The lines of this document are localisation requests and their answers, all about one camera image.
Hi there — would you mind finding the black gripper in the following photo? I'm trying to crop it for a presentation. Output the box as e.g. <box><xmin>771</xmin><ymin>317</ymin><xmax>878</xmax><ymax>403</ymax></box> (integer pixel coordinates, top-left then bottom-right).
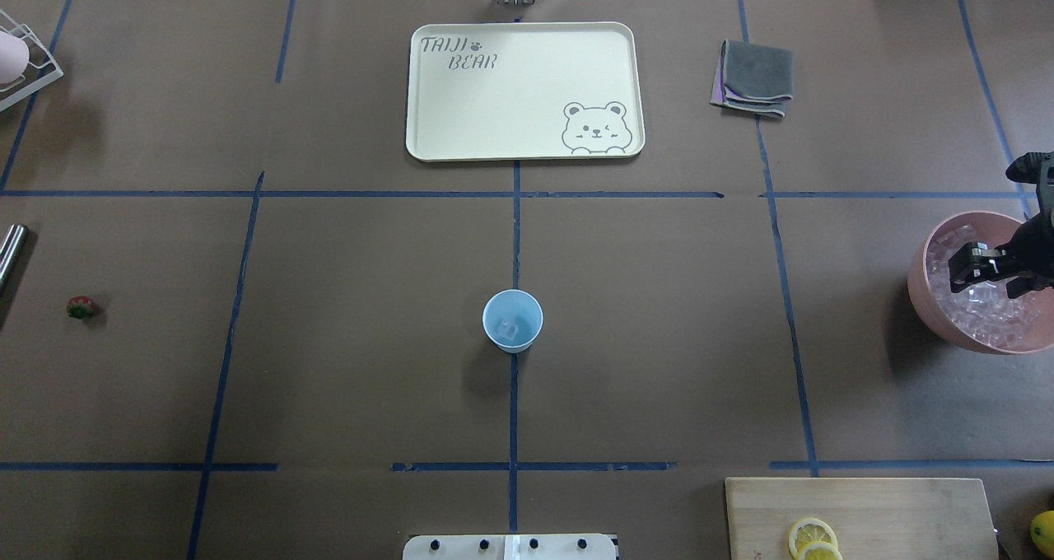
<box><xmin>946</xmin><ymin>214</ymin><xmax>1053</xmax><ymax>300</ymax></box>

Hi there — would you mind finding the ice cube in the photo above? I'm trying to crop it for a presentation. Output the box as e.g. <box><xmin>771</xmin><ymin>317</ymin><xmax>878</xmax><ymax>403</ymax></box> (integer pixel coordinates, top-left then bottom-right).
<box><xmin>494</xmin><ymin>318</ymin><xmax>520</xmax><ymax>343</ymax></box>

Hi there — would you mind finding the pile of ice cubes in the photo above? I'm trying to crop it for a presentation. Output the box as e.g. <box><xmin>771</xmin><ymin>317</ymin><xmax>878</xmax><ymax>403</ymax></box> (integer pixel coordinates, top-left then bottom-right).
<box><xmin>925</xmin><ymin>223</ymin><xmax>1052</xmax><ymax>352</ymax></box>

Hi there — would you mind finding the light blue plastic cup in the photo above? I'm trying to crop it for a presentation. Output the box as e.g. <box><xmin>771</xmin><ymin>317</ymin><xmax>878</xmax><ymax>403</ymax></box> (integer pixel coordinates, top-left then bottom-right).
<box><xmin>482</xmin><ymin>289</ymin><xmax>543</xmax><ymax>354</ymax></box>

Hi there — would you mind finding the pink bowl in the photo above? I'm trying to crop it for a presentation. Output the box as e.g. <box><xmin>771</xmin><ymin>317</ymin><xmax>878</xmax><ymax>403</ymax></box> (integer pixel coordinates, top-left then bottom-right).
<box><xmin>907</xmin><ymin>211</ymin><xmax>1052</xmax><ymax>355</ymax></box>

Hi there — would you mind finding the bamboo cutting board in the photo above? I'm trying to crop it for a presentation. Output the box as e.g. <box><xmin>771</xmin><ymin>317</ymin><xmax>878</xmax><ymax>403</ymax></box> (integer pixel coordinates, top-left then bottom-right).
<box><xmin>724</xmin><ymin>477</ymin><xmax>999</xmax><ymax>559</ymax></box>

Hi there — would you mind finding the grey folded cloth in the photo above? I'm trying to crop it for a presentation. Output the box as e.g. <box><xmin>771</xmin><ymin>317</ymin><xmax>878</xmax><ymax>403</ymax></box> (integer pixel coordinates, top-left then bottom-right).
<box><xmin>722</xmin><ymin>40</ymin><xmax>795</xmax><ymax>119</ymax></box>

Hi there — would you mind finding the lemon slice front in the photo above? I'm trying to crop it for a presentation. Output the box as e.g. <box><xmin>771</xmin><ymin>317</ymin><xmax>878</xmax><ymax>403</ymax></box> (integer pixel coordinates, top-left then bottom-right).
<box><xmin>786</xmin><ymin>516</ymin><xmax>841</xmax><ymax>559</ymax></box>

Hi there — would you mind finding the lemon slice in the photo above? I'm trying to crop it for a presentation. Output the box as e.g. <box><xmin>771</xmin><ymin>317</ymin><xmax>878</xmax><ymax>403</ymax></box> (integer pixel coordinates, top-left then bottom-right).
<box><xmin>786</xmin><ymin>516</ymin><xmax>841</xmax><ymax>559</ymax></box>
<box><xmin>795</xmin><ymin>541</ymin><xmax>843</xmax><ymax>560</ymax></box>

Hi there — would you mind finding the purple folded cloth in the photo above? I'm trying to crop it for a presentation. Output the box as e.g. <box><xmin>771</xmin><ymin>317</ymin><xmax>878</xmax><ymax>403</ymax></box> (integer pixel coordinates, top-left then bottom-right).
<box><xmin>711</xmin><ymin>45</ymin><xmax>726</xmax><ymax>107</ymax></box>

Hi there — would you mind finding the cream bear serving tray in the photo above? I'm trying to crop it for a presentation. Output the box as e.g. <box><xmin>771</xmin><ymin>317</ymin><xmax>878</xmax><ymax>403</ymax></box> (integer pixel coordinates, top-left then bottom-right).
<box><xmin>405</xmin><ymin>22</ymin><xmax>646</xmax><ymax>162</ymax></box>

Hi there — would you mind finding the red strawberry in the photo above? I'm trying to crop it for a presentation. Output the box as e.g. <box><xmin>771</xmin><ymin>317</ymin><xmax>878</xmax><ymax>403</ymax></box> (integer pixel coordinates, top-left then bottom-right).
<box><xmin>65</xmin><ymin>295</ymin><xmax>98</xmax><ymax>320</ymax></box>

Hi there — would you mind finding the stainless steel muddler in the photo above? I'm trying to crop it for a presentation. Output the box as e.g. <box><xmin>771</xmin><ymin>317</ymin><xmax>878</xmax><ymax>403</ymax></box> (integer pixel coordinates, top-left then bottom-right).
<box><xmin>0</xmin><ymin>225</ymin><xmax>30</xmax><ymax>291</ymax></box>

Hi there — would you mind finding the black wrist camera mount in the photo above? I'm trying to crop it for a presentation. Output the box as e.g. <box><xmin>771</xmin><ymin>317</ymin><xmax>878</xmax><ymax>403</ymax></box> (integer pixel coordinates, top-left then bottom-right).
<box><xmin>1006</xmin><ymin>152</ymin><xmax>1053</xmax><ymax>217</ymax></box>

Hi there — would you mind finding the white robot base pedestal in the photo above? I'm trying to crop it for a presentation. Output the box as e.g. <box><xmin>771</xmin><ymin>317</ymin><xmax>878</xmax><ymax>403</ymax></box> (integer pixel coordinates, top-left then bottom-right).
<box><xmin>402</xmin><ymin>533</ymin><xmax>620</xmax><ymax>559</ymax></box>

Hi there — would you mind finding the white wire cup rack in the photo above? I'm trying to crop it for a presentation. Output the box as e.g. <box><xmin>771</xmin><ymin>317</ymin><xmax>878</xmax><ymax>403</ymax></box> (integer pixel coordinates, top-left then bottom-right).
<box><xmin>1</xmin><ymin>11</ymin><xmax>64</xmax><ymax>112</ymax></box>

